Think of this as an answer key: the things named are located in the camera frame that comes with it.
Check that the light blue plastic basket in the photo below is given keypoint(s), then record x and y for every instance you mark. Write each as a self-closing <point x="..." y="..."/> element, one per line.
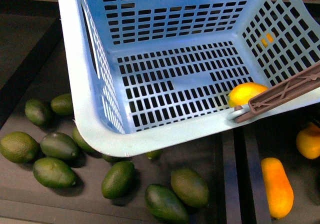
<point x="149" y="74"/>

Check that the yellow lemon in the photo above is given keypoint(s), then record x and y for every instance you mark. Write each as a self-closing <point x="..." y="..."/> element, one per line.
<point x="242" y="93"/>

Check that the brown basket handle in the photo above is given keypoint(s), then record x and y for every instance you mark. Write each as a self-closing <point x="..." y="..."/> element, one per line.
<point x="289" y="89"/>

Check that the orange mango on shelf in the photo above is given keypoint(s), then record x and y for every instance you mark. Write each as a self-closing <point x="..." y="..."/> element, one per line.
<point x="279" y="192"/>

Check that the yellow mango on shelf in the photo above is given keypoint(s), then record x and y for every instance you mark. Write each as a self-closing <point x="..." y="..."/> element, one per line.
<point x="308" y="141"/>

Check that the green avocado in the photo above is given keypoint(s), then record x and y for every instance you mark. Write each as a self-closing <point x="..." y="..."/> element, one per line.
<point x="54" y="173"/>
<point x="19" y="147"/>
<point x="81" y="142"/>
<point x="38" y="112"/>
<point x="62" y="105"/>
<point x="118" y="180"/>
<point x="190" y="187"/>
<point x="59" y="145"/>
<point x="164" y="205"/>

